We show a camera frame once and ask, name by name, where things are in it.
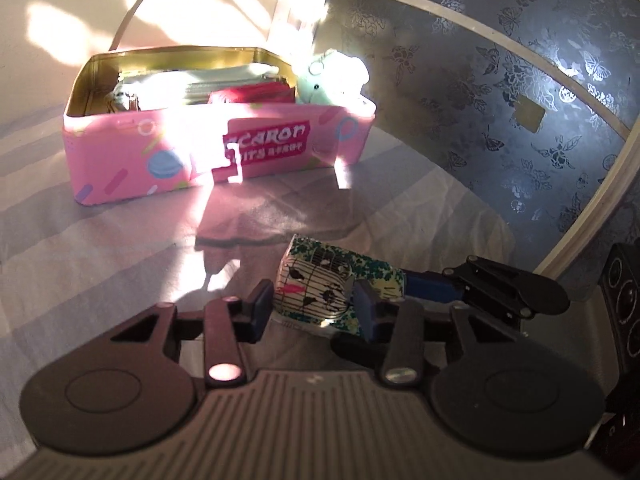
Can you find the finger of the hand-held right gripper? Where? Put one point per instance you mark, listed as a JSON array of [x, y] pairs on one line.
[[350, 350], [435, 285]]

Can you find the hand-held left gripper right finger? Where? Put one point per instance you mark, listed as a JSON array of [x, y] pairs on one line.
[[362, 310]]

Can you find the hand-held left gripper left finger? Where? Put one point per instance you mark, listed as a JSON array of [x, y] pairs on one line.
[[262, 310]]

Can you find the cat print box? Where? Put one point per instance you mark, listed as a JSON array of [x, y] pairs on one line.
[[310, 290]]

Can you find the pink biscuit tin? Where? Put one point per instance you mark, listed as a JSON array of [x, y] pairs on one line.
[[150, 160]]

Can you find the teal plush toy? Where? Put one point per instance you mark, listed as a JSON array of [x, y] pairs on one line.
[[330, 77]]

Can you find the light blue zip pouch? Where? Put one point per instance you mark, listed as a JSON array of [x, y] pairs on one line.
[[200, 85]]

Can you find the tan door sticker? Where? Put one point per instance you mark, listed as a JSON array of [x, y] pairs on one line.
[[530, 114]]

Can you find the red packet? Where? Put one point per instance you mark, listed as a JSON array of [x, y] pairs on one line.
[[250, 94]]

